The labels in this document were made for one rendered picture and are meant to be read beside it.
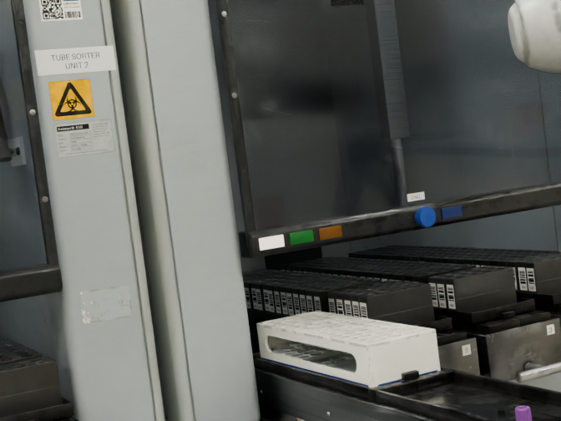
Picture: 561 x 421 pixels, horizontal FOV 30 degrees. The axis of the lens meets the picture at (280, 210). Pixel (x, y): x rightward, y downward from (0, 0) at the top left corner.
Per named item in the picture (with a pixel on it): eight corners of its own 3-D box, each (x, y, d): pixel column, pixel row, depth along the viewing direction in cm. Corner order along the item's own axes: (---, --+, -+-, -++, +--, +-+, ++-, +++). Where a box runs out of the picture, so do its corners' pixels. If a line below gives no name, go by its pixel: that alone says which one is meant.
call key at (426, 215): (415, 229, 149) (412, 208, 149) (432, 225, 151) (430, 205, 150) (420, 229, 148) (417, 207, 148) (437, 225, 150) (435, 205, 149)
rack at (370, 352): (260, 367, 146) (254, 323, 146) (321, 352, 151) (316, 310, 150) (373, 398, 120) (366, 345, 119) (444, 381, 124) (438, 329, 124)
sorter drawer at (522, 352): (272, 337, 208) (266, 293, 207) (332, 325, 214) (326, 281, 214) (511, 390, 143) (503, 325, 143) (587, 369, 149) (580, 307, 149)
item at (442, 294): (500, 304, 163) (496, 266, 162) (508, 305, 161) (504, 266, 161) (439, 317, 158) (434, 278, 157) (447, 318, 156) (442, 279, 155)
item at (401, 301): (428, 323, 154) (423, 282, 154) (437, 324, 152) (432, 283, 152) (361, 338, 149) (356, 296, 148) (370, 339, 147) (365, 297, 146)
